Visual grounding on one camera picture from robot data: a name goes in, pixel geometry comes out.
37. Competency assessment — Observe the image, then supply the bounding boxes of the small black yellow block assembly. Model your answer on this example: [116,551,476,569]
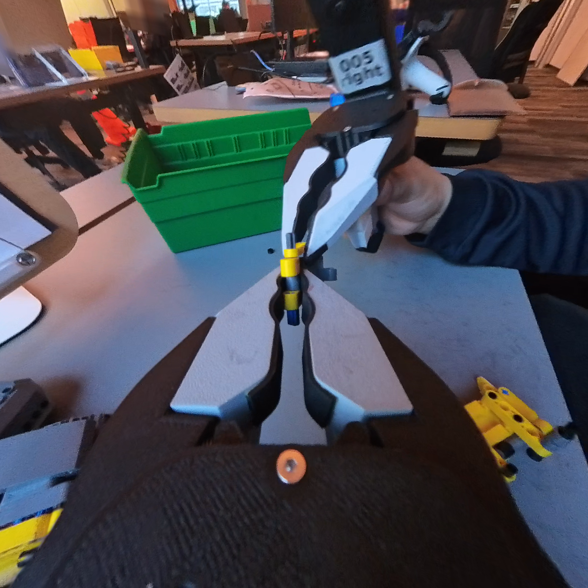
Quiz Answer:
[279,233,339,328]

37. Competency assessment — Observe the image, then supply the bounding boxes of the flat cardboard box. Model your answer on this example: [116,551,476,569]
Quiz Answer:
[447,77,525,116]

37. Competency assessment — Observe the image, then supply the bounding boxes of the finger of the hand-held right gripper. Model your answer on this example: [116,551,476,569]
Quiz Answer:
[305,136,394,258]
[281,145,334,249]

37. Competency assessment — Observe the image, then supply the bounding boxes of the yellow storage bin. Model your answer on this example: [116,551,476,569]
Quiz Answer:
[68,44,125,73]

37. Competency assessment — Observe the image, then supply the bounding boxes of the pale wooden boards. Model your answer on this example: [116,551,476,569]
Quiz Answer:
[528,0,588,87]

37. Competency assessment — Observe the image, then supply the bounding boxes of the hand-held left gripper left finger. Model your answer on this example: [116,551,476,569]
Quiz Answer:
[170,269,283,425]

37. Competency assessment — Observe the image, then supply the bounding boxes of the instruction sheet on stand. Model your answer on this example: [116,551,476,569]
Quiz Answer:
[0,138,80,346]

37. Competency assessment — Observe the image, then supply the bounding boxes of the dark grey studded block shell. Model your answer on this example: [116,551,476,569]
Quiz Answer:
[0,378,52,438]

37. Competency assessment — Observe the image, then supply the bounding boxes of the grey desk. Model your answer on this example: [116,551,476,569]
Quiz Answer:
[0,165,588,588]

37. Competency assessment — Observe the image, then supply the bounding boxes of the black yellow toy block vehicle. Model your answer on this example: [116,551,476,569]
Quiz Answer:
[0,413,112,580]

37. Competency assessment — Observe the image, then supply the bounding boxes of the printed instruction sheet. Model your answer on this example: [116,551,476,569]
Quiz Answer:
[0,193,52,277]

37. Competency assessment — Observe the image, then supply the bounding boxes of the green storage bin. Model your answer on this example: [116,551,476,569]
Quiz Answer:
[120,107,314,254]

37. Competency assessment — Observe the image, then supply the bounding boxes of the black office chair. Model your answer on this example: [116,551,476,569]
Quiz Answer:
[491,0,567,100]

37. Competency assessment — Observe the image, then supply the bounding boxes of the red storage bin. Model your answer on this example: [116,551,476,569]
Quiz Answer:
[68,18,100,50]

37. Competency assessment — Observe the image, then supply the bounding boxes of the yellow block frame assembly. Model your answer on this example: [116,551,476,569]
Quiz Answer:
[463,376,578,484]

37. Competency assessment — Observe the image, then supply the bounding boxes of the person's dark clothed body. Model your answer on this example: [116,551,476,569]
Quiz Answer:
[528,271,588,460]

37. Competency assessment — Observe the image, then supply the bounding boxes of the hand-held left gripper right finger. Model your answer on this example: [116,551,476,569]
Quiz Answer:
[300,270,414,429]

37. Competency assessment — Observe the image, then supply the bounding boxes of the patterned paper sheet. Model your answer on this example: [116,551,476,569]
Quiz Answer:
[243,77,337,100]

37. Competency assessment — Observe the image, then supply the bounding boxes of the dark wooden workbench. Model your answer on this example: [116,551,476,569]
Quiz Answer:
[0,64,167,184]

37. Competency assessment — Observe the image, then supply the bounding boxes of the grey background table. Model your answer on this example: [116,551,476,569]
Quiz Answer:
[152,48,507,153]

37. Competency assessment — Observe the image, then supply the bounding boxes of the person's right hand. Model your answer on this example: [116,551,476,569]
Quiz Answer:
[376,155,454,237]

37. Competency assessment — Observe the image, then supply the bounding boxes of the person's right forearm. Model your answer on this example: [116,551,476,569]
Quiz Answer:
[404,167,588,279]

